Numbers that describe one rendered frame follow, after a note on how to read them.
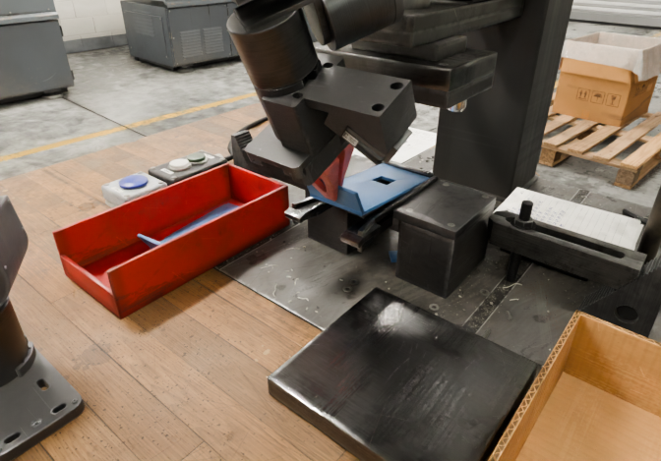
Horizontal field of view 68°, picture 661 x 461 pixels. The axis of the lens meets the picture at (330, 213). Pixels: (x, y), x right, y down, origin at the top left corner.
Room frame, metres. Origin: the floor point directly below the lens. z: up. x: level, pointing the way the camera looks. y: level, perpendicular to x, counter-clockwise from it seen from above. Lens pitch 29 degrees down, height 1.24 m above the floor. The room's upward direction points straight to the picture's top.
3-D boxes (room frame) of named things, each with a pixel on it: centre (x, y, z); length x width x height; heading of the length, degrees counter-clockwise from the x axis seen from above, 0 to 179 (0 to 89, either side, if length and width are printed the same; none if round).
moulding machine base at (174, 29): (7.56, 0.10, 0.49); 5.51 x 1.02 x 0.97; 137
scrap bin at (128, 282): (0.52, 0.18, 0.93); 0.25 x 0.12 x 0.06; 141
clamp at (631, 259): (0.43, -0.24, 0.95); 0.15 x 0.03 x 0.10; 51
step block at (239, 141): (0.68, 0.11, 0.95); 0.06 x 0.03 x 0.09; 51
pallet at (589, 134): (3.28, -1.79, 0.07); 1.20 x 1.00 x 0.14; 134
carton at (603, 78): (3.52, -1.98, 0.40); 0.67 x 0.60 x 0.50; 133
